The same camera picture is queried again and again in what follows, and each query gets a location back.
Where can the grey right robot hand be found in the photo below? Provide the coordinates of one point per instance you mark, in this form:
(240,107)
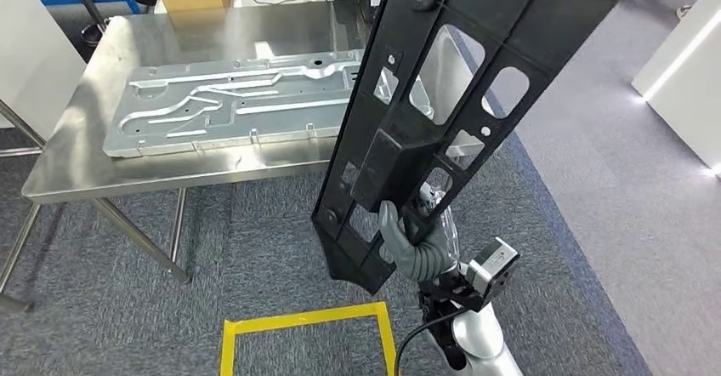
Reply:
(388,227)

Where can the stamped grey metal plate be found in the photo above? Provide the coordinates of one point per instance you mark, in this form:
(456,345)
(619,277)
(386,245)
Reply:
(253,108)

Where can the white desk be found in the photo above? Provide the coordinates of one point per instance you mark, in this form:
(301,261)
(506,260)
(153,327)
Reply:
(293,2)

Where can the white cabinet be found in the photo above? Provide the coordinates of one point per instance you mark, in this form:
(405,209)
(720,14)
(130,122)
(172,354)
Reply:
(34,52)

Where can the white lit display counter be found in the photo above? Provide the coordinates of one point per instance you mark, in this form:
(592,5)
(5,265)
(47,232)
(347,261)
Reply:
(693,91)

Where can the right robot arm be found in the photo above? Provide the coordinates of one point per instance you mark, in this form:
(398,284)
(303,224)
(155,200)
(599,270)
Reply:
(479,339)

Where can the black plastic perforated panel part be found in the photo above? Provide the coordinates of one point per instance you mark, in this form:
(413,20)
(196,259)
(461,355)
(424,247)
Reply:
(394,165)

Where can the yellow floor tape square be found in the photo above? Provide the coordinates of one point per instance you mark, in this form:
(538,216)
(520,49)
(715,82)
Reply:
(304,318)

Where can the stainless steel workbench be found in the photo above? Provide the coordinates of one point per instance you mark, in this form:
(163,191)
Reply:
(67,165)

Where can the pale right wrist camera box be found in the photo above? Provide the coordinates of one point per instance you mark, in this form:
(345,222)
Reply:
(495,266)

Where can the stanchion with black base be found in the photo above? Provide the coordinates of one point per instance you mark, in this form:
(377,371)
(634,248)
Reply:
(94,13)

